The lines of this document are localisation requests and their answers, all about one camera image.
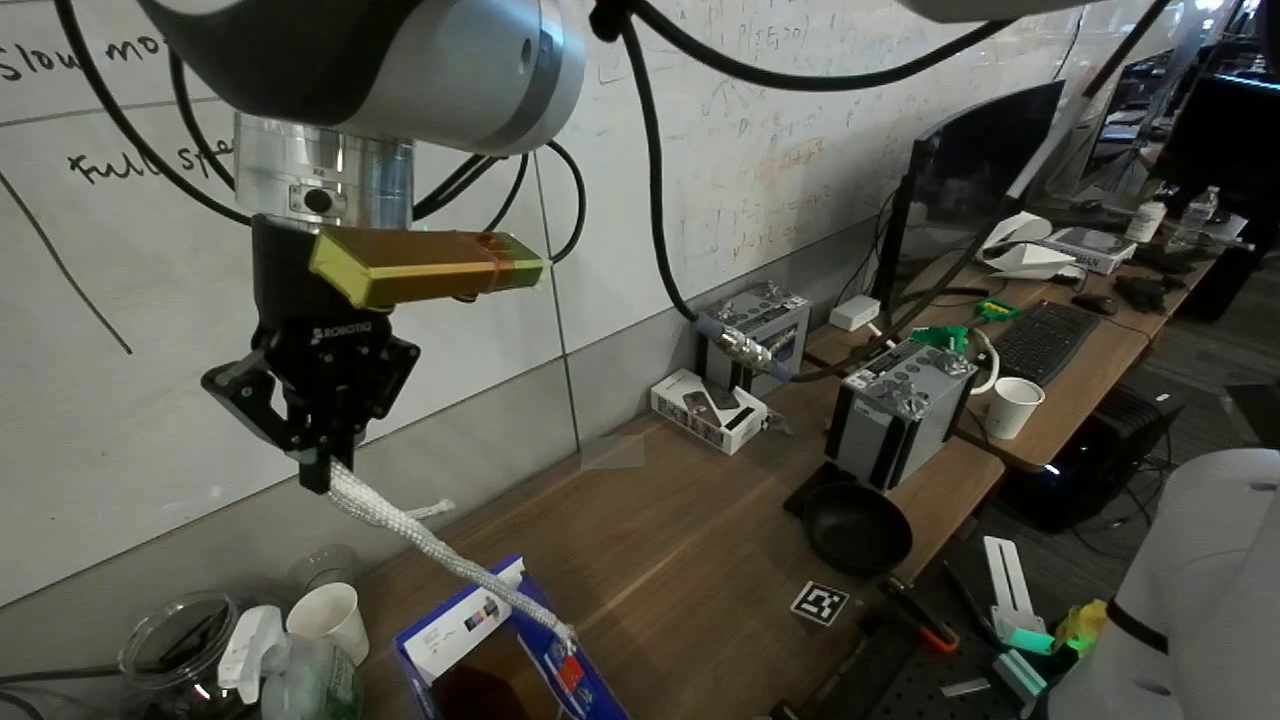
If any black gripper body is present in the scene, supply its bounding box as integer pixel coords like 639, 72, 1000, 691
199, 215, 419, 459

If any thick white rope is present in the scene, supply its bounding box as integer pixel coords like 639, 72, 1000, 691
325, 459, 581, 653

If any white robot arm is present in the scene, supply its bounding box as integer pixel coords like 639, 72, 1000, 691
140, 0, 809, 496

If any blue snack box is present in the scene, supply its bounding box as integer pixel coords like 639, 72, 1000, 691
392, 584, 626, 720

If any white product box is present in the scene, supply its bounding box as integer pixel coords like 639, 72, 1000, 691
646, 368, 770, 457

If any white spray bottle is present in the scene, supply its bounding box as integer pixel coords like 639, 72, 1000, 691
217, 606, 284, 706

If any clear glass jar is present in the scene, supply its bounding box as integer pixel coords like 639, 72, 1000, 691
114, 593, 237, 720

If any silver toaster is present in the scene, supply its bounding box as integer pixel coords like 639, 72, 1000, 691
697, 279, 809, 398
828, 344, 974, 491

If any fiducial marker tag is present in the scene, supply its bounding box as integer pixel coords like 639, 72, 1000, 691
788, 580, 849, 627

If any black frying pan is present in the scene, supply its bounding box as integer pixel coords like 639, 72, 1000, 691
785, 466, 912, 580

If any black computer monitor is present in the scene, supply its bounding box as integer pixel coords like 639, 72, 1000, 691
870, 79, 1063, 300

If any black keyboard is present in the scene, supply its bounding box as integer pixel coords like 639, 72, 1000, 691
997, 305, 1098, 383

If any gold wrist camera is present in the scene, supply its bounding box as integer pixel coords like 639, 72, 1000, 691
306, 227, 542, 314

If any orange handled clamp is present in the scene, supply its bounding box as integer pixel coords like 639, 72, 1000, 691
881, 577, 963, 657

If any white slotted plastic bracket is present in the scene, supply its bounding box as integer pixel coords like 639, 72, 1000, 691
983, 536, 1045, 632

